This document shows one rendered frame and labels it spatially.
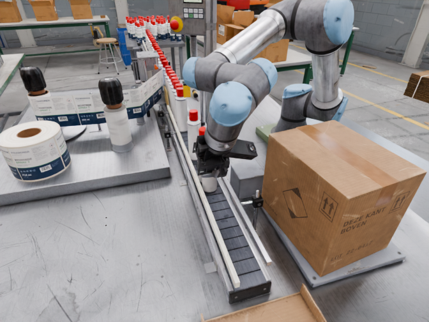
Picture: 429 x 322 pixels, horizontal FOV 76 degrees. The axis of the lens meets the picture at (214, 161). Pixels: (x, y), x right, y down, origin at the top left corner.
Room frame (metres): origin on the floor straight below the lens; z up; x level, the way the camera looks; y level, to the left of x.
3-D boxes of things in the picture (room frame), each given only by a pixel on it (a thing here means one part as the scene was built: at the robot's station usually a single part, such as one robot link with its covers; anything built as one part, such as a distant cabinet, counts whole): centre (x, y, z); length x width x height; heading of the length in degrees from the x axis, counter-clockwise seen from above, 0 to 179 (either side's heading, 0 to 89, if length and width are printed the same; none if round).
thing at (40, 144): (0.88, 0.67, 0.95); 0.20 x 0.20 x 0.14
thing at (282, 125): (1.16, -0.36, 0.92); 0.15 x 0.15 x 0.10
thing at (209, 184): (0.74, 0.02, 0.98); 0.05 x 0.05 x 0.20
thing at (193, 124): (0.94, 0.08, 0.98); 0.05 x 0.05 x 0.20
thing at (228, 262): (0.88, 0.10, 0.91); 1.07 x 0.01 x 0.02; 16
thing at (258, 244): (0.90, 0.03, 0.96); 1.07 x 0.01 x 0.01; 16
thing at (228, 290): (1.17, 0.15, 0.85); 1.65 x 0.11 x 0.05; 16
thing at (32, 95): (1.16, 0.77, 1.04); 0.09 x 0.09 x 0.29
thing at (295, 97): (1.16, -0.37, 1.04); 0.13 x 0.12 x 0.14; 53
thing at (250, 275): (1.17, 0.15, 0.86); 1.65 x 0.08 x 0.04; 16
